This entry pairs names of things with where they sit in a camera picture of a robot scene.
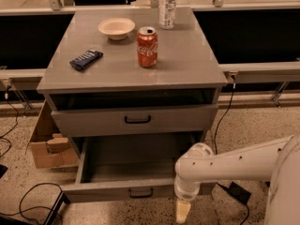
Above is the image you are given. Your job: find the clear plastic water bottle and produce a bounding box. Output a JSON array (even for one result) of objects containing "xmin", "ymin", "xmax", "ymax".
[{"xmin": 158, "ymin": 0, "xmax": 177, "ymax": 29}]

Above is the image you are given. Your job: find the black stand leg left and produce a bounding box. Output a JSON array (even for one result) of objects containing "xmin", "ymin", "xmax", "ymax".
[{"xmin": 43, "ymin": 191, "xmax": 70, "ymax": 225}]

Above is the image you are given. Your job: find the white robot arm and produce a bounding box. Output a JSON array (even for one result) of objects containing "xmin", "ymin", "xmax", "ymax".
[{"xmin": 174, "ymin": 134, "xmax": 300, "ymax": 225}]

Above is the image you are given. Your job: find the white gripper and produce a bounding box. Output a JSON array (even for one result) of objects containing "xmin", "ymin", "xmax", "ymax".
[{"xmin": 174, "ymin": 176, "xmax": 200, "ymax": 224}]

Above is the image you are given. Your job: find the grey drawer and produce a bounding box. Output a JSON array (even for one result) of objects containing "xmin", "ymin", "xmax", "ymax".
[
  {"xmin": 52, "ymin": 105, "xmax": 218, "ymax": 137},
  {"xmin": 63, "ymin": 132, "xmax": 202, "ymax": 203}
]

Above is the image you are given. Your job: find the red coca-cola can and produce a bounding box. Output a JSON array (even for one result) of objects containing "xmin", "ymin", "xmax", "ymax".
[{"xmin": 137, "ymin": 26, "xmax": 158, "ymax": 68}]

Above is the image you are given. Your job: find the grey drawer cabinet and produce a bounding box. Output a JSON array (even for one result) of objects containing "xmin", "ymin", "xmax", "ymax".
[{"xmin": 37, "ymin": 7, "xmax": 229, "ymax": 155}]

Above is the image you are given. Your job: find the grey top drawer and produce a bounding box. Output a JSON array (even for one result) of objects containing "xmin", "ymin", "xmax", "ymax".
[{"xmin": 52, "ymin": 105, "xmax": 218, "ymax": 137}]

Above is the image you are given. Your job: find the black power adapter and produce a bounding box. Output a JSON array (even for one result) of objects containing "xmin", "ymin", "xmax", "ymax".
[{"xmin": 229, "ymin": 182, "xmax": 251, "ymax": 205}]

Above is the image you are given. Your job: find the black power cable right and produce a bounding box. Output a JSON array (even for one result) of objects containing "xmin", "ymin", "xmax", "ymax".
[{"xmin": 212, "ymin": 75, "xmax": 251, "ymax": 225}]

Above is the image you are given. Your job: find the dark blue snack packet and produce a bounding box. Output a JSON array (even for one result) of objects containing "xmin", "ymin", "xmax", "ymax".
[{"xmin": 69, "ymin": 50, "xmax": 103, "ymax": 71}]

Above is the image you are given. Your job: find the white paper bowl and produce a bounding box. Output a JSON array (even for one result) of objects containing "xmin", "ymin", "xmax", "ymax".
[{"xmin": 97, "ymin": 18, "xmax": 135, "ymax": 40}]

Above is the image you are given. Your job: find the black cable left floor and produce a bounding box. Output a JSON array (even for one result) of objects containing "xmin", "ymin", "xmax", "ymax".
[{"xmin": 0, "ymin": 182, "xmax": 64, "ymax": 225}]

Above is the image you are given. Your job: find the brown cardboard box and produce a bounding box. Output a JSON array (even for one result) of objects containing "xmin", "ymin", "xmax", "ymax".
[{"xmin": 29, "ymin": 102, "xmax": 78, "ymax": 169}]

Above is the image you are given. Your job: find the black cable left wall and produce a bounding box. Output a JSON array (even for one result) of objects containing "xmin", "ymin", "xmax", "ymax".
[{"xmin": 0, "ymin": 84, "xmax": 21, "ymax": 158}]

